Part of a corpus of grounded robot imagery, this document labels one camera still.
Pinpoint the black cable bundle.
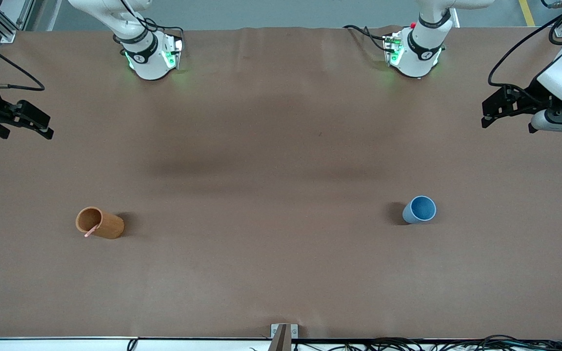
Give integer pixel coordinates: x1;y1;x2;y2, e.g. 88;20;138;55
291;334;562;351

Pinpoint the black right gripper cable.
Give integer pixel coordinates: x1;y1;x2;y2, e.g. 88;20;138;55
0;29;46;92

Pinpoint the blue cup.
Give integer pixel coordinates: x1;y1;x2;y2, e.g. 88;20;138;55
402;195;437;225

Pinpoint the brown post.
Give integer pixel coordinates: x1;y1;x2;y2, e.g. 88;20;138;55
267;324;291;351

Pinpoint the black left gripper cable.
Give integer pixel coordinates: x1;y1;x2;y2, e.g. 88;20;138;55
487;0;562;105

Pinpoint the black left arm base cable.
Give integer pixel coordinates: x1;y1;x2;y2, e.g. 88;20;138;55
343;24;395;52

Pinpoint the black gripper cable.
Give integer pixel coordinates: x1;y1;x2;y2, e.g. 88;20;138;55
0;29;46;92
487;0;562;105

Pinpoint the white table edge rail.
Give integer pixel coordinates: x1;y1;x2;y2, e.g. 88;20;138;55
0;336;562;351

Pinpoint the small metal bracket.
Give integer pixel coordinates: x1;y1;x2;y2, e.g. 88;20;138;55
271;324;299;340

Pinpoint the brown table cover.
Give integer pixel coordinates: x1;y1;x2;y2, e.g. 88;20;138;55
0;25;562;340

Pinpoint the brown wooden cup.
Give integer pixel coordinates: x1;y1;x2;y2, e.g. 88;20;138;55
76;207;125;240

